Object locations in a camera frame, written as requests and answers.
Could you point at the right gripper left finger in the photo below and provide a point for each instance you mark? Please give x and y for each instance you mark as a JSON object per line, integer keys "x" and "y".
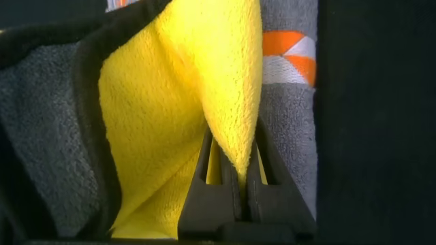
{"x": 207, "y": 204}

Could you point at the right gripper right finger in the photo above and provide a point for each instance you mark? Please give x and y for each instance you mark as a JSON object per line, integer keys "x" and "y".
{"x": 279, "y": 204}

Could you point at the grey towel with orange marks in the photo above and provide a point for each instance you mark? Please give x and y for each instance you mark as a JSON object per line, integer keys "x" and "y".
{"x": 289, "y": 112}

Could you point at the yellow towel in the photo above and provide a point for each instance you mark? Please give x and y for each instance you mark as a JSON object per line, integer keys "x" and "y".
{"x": 163, "y": 102}

